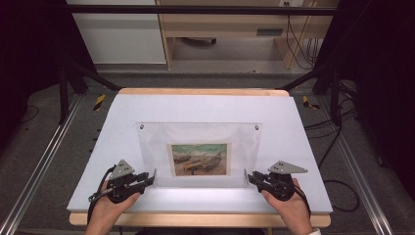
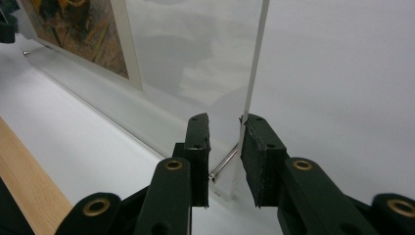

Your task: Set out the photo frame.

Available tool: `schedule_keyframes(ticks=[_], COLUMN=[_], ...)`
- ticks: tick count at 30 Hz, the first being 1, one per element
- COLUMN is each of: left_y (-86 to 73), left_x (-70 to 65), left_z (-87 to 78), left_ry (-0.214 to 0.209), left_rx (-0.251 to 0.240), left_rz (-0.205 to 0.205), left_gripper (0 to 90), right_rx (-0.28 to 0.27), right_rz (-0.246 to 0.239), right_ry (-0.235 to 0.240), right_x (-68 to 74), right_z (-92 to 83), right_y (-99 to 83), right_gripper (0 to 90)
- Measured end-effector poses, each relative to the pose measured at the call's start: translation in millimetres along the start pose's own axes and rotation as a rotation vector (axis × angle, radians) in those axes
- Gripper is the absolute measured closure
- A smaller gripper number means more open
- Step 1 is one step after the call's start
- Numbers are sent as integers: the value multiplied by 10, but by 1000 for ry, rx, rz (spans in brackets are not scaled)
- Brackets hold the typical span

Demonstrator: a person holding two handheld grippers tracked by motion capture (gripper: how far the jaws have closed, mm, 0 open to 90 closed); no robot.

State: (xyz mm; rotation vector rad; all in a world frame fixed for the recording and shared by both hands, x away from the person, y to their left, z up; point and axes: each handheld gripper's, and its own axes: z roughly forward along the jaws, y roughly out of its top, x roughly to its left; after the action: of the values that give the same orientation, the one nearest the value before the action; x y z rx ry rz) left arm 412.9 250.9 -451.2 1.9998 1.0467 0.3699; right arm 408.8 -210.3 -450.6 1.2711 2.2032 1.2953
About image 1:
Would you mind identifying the black floor cables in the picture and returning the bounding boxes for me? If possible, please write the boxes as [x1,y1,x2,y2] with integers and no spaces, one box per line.
[303,81,360,213]

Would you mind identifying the white table cover sheet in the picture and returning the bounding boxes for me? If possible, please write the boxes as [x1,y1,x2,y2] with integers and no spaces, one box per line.
[67,93,334,215]

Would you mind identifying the black curtain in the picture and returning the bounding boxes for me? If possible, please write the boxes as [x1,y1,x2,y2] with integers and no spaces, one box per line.
[0,0,97,155]
[314,0,415,200]

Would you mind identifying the person's right hand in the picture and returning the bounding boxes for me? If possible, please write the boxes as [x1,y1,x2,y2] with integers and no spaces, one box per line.
[260,177,310,227]

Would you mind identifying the black metal stand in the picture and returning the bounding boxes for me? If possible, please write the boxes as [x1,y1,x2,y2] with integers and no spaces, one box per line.
[58,61,122,125]
[279,61,343,127]

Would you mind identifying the aluminium floor rail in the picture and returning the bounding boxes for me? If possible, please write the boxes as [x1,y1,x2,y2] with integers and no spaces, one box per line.
[316,97,395,235]
[0,94,84,235]

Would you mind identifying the hanging desk cables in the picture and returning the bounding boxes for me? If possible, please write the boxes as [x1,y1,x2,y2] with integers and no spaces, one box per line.
[283,1,320,71]

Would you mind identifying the light wooden desk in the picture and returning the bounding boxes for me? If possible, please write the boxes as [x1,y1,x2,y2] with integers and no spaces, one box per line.
[156,0,341,71]

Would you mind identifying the landscape painting print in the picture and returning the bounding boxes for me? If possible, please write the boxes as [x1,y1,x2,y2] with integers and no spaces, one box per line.
[166,142,232,177]

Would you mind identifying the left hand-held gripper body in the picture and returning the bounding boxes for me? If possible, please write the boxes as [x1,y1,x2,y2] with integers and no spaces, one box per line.
[106,159,145,205]

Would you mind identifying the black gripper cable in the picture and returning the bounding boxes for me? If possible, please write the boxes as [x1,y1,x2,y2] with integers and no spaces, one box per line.
[293,184,312,217]
[86,164,117,226]

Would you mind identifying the white cabinet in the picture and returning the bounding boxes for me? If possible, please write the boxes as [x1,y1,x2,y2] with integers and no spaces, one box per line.
[66,0,167,66]

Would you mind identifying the yellow black floor tape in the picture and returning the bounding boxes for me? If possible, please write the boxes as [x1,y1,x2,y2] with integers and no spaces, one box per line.
[93,94,107,112]
[301,95,321,111]

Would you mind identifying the person's left hand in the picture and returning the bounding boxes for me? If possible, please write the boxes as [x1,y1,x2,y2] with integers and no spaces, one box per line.
[92,180,142,226]

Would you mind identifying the clear acrylic photo frame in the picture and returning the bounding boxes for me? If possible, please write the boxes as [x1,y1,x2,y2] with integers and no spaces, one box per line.
[136,121,263,190]

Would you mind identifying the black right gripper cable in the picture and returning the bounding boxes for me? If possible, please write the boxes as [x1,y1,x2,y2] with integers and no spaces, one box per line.
[293,184,312,217]

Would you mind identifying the thin black floor cable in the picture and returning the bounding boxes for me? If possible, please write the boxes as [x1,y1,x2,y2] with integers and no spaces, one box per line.
[19,104,40,124]

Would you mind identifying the black horizontal frame bar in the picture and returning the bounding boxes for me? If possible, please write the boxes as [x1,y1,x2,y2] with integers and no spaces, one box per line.
[65,4,339,17]

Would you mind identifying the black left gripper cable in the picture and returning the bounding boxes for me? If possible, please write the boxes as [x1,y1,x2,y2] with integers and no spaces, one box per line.
[86,164,117,226]

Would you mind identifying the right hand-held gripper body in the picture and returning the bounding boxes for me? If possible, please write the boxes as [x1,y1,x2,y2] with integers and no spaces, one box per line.
[264,160,309,202]

